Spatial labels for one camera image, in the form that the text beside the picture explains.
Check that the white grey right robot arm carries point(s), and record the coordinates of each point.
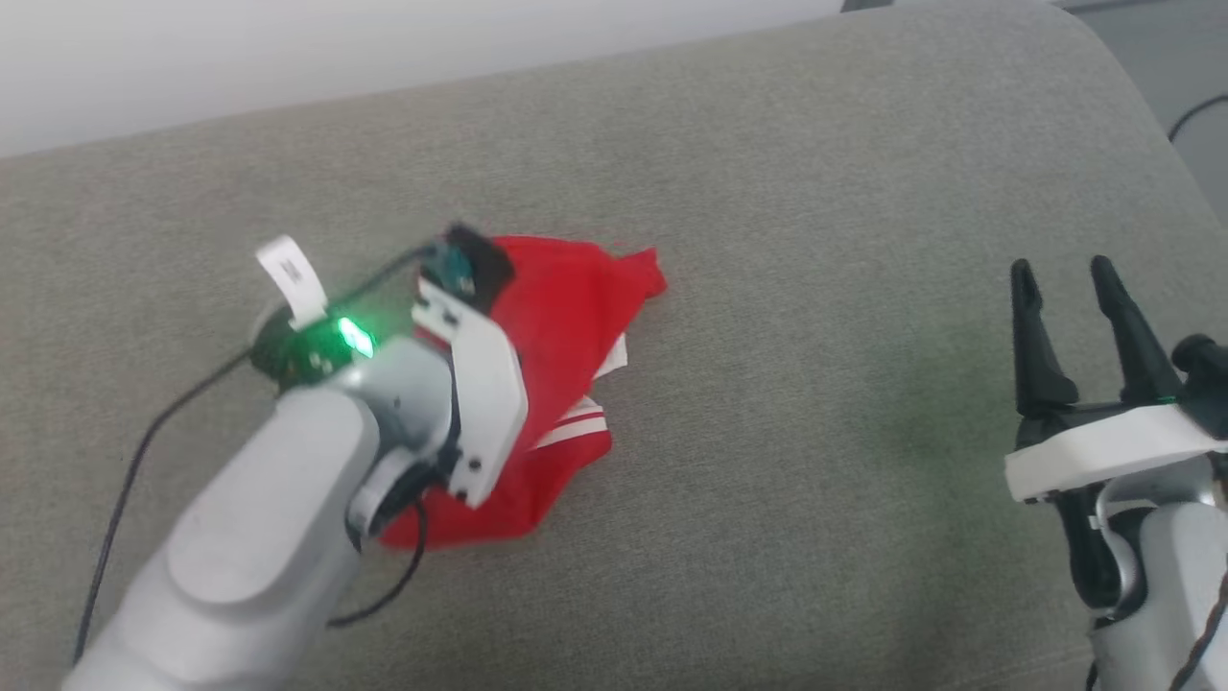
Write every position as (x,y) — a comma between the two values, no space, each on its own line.
(1180,595)

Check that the grey fabric sofa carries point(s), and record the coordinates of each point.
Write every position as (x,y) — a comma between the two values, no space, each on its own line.
(767,144)

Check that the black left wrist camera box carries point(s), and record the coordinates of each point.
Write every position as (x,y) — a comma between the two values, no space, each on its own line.
(475,264)

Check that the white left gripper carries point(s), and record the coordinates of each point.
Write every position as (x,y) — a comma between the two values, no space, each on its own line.
(484,403)

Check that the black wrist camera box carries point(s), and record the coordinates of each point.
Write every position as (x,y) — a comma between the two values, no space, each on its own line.
(475,264)
(1204,369)

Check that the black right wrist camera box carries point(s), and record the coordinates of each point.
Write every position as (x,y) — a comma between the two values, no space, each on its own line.
(1204,369)

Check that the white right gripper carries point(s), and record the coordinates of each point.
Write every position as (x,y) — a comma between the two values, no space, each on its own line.
(1103,446)

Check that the red white basketball jersey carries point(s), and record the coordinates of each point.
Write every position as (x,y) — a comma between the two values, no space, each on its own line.
(561,326)

